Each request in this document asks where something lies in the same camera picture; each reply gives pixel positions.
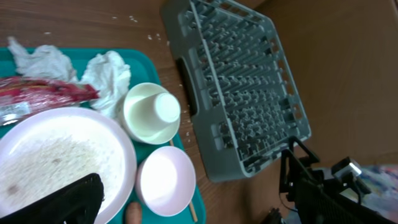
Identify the red snack wrapper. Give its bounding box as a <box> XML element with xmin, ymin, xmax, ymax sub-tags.
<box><xmin>1</xmin><ymin>76</ymin><xmax>99</xmax><ymax>126</ymax></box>

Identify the large pink plate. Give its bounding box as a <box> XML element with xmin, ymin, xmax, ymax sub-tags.
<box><xmin>1</xmin><ymin>107</ymin><xmax>137</xmax><ymax>223</ymax></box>

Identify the small pink bowl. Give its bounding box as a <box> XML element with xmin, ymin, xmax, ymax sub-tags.
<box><xmin>134</xmin><ymin>146</ymin><xmax>197</xmax><ymax>217</ymax></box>

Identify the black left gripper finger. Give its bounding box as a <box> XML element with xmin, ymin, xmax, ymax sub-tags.
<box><xmin>1</xmin><ymin>173</ymin><xmax>104</xmax><ymax>224</ymax></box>

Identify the orange carrot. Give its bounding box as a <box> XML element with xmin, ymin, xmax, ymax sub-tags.
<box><xmin>125</xmin><ymin>202</ymin><xmax>142</xmax><ymax>224</ymax></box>

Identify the grey dishwasher rack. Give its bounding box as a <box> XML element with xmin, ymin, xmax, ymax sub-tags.
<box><xmin>160</xmin><ymin>0</ymin><xmax>312</xmax><ymax>182</ymax></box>

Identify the pale green bowl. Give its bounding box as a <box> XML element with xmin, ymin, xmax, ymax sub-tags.
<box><xmin>119</xmin><ymin>83</ymin><xmax>182</xmax><ymax>145</ymax></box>

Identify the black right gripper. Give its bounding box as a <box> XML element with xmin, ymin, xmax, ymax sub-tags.
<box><xmin>279</xmin><ymin>136</ymin><xmax>329</xmax><ymax>202</ymax></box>

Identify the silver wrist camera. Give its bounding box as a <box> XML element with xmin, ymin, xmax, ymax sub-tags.
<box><xmin>331</xmin><ymin>157</ymin><xmax>371</xmax><ymax>195</ymax></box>

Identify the white paper cup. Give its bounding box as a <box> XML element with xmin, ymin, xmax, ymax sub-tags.
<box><xmin>135</xmin><ymin>93</ymin><xmax>181</xmax><ymax>131</ymax></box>

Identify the crumpled white tissue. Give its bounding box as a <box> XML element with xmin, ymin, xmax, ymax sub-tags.
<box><xmin>7</xmin><ymin>37</ymin><xmax>78</xmax><ymax>83</ymax></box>
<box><xmin>80</xmin><ymin>50</ymin><xmax>131</xmax><ymax>119</ymax></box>

